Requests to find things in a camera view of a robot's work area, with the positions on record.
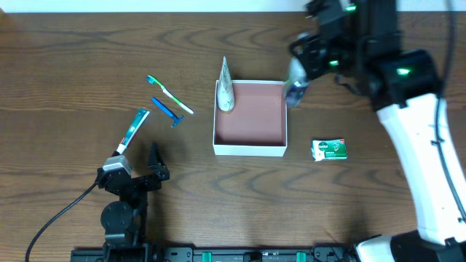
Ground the blue foam soap pump bottle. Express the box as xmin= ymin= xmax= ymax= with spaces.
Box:
xmin=283 ymin=57 xmax=309 ymax=108

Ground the white Pantene conditioner tube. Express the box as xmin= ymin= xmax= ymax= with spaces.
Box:
xmin=216 ymin=57 xmax=234 ymax=112

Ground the green Dettol soap box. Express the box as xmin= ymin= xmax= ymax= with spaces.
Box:
xmin=311 ymin=138 xmax=347 ymax=162

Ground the white box with pink interior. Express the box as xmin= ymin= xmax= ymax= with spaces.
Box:
xmin=212 ymin=80 xmax=288 ymax=157

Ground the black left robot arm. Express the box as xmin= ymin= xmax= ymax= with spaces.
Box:
xmin=95 ymin=143 xmax=170 ymax=248

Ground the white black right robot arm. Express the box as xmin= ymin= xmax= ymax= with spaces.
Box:
xmin=289 ymin=0 xmax=465 ymax=261

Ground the green toothpaste tube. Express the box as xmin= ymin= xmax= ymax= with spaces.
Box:
xmin=116 ymin=108 xmax=150 ymax=155

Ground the blue disposable razor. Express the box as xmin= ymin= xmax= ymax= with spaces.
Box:
xmin=151 ymin=97 xmax=184 ymax=127

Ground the green white toothbrush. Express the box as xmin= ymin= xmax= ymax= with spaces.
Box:
xmin=146 ymin=75 xmax=194 ymax=115

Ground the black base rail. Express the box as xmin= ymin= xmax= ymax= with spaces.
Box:
xmin=70 ymin=246 xmax=358 ymax=262

